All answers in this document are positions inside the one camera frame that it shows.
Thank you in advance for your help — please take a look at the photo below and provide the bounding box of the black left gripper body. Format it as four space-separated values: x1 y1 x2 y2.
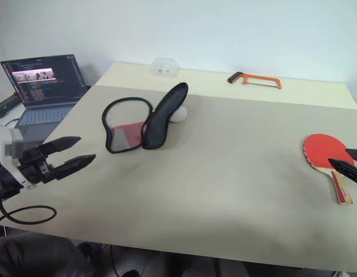
18 143 57 185

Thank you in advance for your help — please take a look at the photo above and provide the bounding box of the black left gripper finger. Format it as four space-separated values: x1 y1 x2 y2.
52 154 97 181
40 136 82 158

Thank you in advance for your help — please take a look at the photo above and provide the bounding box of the red table tennis paddle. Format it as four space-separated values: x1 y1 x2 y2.
302 133 354 205

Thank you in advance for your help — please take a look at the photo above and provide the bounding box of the black and red paddle case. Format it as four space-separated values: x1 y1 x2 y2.
102 82 189 154

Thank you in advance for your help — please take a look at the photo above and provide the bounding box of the white round object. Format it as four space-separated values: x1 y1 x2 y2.
168 106 189 125

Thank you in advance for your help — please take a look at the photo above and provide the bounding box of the open grey laptop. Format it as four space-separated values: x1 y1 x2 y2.
0 53 92 128

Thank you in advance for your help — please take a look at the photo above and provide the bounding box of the black box with green light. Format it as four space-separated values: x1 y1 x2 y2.
0 93 21 119

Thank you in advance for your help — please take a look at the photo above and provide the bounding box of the large dark grey rounded shape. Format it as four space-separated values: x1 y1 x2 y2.
0 232 96 277

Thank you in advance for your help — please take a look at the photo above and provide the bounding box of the clear plastic box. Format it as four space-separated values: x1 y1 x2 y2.
150 57 181 78

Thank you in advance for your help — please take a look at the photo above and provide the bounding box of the orange hacksaw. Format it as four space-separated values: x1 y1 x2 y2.
227 71 283 90

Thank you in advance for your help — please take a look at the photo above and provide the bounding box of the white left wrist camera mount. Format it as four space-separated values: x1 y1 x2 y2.
0 126 38 190

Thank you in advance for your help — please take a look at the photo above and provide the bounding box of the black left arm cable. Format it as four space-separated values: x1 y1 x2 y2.
0 190 58 229

